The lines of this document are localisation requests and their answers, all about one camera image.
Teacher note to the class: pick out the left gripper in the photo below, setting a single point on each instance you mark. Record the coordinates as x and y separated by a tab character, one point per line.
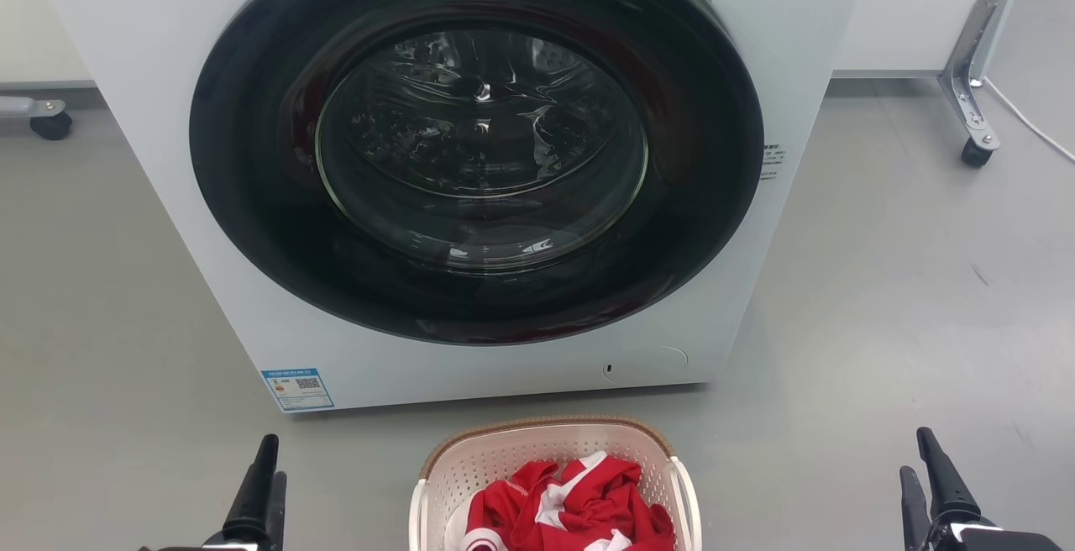
239	543

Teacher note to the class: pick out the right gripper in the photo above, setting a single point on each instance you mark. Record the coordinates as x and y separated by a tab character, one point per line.
991	538

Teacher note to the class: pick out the cream perforated laundry basket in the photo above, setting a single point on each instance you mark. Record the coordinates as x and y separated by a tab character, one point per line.
504	459

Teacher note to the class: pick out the blue energy label sticker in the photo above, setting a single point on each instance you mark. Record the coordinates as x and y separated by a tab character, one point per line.
298	390

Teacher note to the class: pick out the round black glass washer door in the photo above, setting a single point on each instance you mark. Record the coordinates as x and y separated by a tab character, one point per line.
252	198

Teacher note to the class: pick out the white front-load washing machine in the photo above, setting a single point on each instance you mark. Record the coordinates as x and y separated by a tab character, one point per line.
168	198

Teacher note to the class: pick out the red and white clothing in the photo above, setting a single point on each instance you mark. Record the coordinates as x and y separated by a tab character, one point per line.
588	501

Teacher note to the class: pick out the black caster wheel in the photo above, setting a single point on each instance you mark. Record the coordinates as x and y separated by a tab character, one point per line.
52	126
977	153

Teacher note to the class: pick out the small printed label sticker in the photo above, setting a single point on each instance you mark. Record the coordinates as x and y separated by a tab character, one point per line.
771	161

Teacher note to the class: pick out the grey metal stand leg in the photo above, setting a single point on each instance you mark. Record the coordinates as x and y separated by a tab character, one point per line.
966	72
25	106

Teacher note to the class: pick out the white partition panel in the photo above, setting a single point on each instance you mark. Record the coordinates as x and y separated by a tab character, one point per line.
907	5
34	22

